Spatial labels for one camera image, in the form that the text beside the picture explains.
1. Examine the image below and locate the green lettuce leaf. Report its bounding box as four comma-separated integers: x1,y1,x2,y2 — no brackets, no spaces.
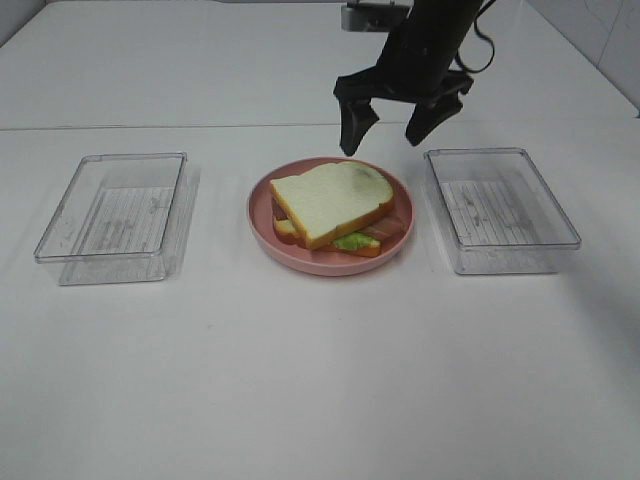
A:
332,232,380,250

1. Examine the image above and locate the bread slice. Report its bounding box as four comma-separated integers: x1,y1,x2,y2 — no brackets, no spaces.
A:
270,161,394,250
272,217,381,258

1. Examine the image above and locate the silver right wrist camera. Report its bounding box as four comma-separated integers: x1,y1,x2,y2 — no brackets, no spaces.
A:
341,1,411,32

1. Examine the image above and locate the clear left plastic tray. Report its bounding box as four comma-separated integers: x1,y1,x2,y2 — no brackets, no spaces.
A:
34,152,199,286

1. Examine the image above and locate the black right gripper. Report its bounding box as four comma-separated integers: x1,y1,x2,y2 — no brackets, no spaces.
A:
334,1,474,156

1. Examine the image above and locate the clear plastic tray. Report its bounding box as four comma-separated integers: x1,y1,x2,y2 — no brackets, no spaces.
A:
34,152,199,286
424,147,582,275

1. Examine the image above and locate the clear right plastic tray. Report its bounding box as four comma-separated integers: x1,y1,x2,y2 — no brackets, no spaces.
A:
424,147,582,275

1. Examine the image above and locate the bacon strip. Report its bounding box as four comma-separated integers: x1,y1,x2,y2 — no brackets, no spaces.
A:
359,215,405,242
271,197,287,220

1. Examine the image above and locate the pink round plate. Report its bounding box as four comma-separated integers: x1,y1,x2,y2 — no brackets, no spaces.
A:
247,157,416,277

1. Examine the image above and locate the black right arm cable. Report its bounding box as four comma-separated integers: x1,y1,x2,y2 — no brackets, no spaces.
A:
452,0,497,74

